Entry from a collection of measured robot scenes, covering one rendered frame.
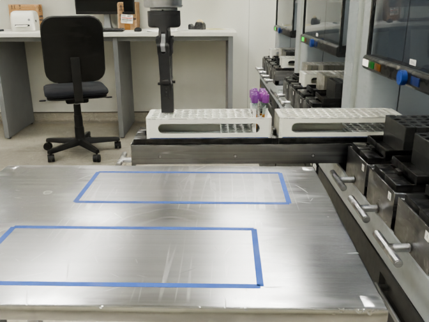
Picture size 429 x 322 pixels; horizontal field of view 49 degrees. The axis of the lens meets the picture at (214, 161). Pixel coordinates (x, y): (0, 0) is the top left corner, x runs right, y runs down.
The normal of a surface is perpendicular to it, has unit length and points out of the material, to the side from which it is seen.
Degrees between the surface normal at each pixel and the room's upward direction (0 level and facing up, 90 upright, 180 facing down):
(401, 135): 90
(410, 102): 90
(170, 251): 0
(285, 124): 90
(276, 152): 90
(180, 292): 0
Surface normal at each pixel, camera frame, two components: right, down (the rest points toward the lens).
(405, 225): -1.00, 0.00
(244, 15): 0.01, 0.32
